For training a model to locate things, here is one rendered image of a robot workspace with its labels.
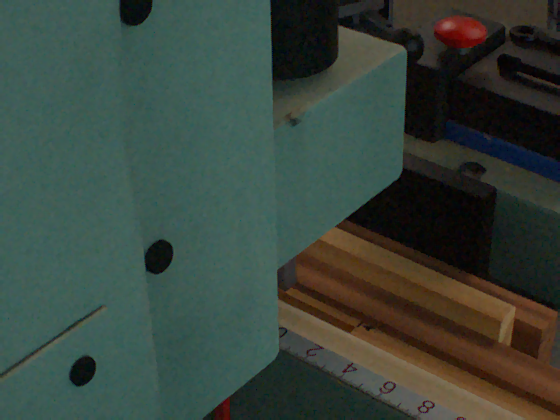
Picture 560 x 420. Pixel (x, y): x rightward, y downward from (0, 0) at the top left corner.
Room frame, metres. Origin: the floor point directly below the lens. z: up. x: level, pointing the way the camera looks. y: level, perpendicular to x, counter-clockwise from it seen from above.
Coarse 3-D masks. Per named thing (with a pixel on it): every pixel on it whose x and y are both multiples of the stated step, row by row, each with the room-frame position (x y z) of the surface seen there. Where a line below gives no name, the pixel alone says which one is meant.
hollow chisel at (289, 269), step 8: (288, 264) 0.43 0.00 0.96; (296, 264) 0.43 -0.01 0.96; (280, 272) 0.43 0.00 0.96; (288, 272) 0.43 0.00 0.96; (296, 272) 0.43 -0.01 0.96; (280, 280) 0.43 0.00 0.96; (288, 280) 0.43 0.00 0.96; (296, 280) 0.43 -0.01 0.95; (280, 288) 0.43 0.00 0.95; (288, 288) 0.43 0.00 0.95
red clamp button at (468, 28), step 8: (440, 24) 0.57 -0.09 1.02; (448, 24) 0.57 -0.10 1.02; (456, 24) 0.57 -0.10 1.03; (464, 24) 0.57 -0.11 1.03; (472, 24) 0.57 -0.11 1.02; (480, 24) 0.57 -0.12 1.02; (440, 32) 0.56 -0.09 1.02; (448, 32) 0.56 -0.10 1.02; (456, 32) 0.56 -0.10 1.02; (464, 32) 0.56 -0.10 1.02; (472, 32) 0.56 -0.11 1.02; (480, 32) 0.56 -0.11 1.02; (440, 40) 0.56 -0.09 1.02; (448, 40) 0.56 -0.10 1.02; (456, 40) 0.55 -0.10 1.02; (464, 40) 0.55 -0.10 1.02; (472, 40) 0.55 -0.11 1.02; (480, 40) 0.56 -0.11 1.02; (464, 48) 0.56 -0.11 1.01
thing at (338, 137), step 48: (384, 48) 0.44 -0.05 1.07; (288, 96) 0.40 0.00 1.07; (336, 96) 0.41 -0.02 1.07; (384, 96) 0.43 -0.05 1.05; (288, 144) 0.38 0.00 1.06; (336, 144) 0.41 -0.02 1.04; (384, 144) 0.43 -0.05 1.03; (288, 192) 0.38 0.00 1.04; (336, 192) 0.41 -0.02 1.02; (288, 240) 0.38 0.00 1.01
